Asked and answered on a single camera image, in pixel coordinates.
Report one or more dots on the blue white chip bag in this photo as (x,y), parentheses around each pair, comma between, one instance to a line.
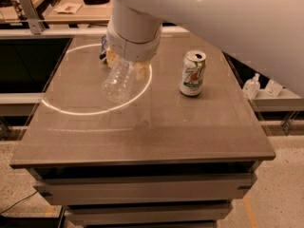
(104,47)

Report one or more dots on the clear sanitizer bottle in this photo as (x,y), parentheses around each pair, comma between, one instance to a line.
(273,88)
(251,87)

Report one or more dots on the black object on back desk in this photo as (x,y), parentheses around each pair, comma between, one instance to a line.
(96,2)

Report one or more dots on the clear plastic water bottle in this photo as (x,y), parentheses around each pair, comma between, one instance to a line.
(118,84)

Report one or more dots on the grey table with drawers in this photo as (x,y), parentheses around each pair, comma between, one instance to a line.
(163,160)

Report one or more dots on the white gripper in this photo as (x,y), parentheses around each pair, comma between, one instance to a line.
(133,49)

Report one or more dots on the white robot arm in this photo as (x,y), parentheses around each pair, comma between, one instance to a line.
(266,35)

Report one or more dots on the left metal bracket post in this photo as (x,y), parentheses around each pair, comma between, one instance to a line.
(35,25)

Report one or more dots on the wooden back desk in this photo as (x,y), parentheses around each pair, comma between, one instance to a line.
(86,14)

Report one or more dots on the left clear sanitizer bottle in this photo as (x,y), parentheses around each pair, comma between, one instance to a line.
(251,87)

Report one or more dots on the green 7up soda can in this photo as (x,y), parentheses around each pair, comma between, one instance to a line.
(192,74)

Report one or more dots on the brown paper packet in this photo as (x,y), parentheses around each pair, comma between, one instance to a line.
(68,8)

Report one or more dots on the right clear sanitizer bottle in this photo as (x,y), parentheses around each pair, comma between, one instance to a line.
(273,88)

